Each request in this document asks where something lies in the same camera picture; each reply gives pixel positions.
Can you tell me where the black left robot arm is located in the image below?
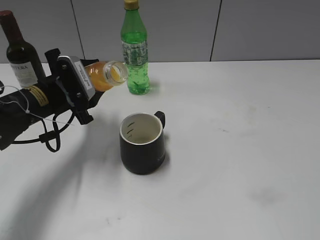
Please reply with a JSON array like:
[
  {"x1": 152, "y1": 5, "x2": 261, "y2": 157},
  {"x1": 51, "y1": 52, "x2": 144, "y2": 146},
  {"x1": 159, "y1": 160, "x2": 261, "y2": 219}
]
[{"x1": 0, "y1": 56, "x2": 103, "y2": 153}]

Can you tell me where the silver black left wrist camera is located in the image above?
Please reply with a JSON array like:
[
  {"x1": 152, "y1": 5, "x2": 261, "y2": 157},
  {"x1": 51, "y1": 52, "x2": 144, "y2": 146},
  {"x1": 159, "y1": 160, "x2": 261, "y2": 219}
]
[{"x1": 44, "y1": 48, "x2": 96, "y2": 125}]

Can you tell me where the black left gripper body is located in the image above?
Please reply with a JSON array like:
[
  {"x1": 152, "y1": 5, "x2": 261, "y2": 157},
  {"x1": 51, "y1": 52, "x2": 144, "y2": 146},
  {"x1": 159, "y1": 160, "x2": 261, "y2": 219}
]
[{"x1": 19, "y1": 74, "x2": 76, "y2": 118}]

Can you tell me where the NFC orange juice bottle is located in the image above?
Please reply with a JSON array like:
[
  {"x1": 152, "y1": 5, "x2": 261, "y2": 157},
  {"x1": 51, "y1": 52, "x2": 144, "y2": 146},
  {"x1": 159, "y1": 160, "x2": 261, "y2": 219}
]
[{"x1": 84, "y1": 61, "x2": 129, "y2": 92}]

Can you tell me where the dark red wine bottle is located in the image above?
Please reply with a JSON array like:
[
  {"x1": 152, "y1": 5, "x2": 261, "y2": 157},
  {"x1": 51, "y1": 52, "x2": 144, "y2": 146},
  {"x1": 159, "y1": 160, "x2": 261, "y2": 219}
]
[{"x1": 0, "y1": 10, "x2": 46, "y2": 88}]

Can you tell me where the green plastic soda bottle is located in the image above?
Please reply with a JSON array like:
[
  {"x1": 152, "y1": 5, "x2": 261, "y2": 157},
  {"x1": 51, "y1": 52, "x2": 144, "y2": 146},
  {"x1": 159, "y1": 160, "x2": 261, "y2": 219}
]
[{"x1": 120, "y1": 0, "x2": 150, "y2": 95}]

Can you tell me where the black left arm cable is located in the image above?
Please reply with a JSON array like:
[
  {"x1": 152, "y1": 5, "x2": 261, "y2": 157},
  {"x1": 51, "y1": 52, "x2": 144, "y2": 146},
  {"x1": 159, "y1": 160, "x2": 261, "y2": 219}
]
[{"x1": 9, "y1": 109, "x2": 76, "y2": 153}]

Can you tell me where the black mug white interior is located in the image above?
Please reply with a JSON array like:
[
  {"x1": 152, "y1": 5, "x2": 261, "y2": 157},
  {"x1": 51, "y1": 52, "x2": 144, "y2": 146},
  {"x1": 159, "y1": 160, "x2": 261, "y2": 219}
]
[{"x1": 119, "y1": 111, "x2": 166, "y2": 175}]

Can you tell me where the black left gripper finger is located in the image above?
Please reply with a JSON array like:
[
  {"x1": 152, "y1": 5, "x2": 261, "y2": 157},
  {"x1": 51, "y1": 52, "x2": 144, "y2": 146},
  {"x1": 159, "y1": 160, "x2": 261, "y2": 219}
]
[
  {"x1": 86, "y1": 90, "x2": 105, "y2": 110},
  {"x1": 80, "y1": 58, "x2": 99, "y2": 68}
]

